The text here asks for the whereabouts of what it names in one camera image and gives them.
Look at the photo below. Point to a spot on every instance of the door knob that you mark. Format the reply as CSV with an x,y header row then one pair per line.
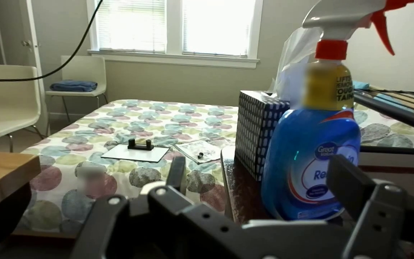
x,y
26,43

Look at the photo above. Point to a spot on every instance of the wooden table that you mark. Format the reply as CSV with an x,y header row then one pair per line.
x,y
2,172

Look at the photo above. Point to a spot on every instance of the folded blue towel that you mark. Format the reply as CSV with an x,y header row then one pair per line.
x,y
73,86

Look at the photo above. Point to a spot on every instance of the clear plastic bag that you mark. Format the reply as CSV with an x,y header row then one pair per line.
x,y
199,149

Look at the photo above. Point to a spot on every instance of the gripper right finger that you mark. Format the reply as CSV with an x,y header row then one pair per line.
x,y
379,223

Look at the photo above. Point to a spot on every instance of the bed with dotted cover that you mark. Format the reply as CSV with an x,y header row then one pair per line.
x,y
146,122

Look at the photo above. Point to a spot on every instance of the white tissue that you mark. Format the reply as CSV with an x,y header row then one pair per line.
x,y
293,64

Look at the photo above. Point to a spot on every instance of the blue spray bottle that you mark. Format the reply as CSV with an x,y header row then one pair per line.
x,y
300,154

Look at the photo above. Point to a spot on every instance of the black drying rack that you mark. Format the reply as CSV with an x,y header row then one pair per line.
x,y
397,115

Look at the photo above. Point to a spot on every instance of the white door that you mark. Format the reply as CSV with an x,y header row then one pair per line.
x,y
13,28

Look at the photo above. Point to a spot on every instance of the white flat board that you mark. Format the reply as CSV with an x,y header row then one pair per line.
x,y
135,154

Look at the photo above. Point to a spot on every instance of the blue cloth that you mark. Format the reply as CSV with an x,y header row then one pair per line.
x,y
390,99

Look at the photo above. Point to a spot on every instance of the white chair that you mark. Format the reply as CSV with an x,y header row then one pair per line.
x,y
84,70
5,104

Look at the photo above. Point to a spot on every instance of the window with blinds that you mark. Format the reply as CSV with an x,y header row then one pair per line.
x,y
214,25

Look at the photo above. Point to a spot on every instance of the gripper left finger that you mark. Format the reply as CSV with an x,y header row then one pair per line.
x,y
120,230

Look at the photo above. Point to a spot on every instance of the dotted tissue box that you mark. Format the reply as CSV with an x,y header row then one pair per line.
x,y
253,136

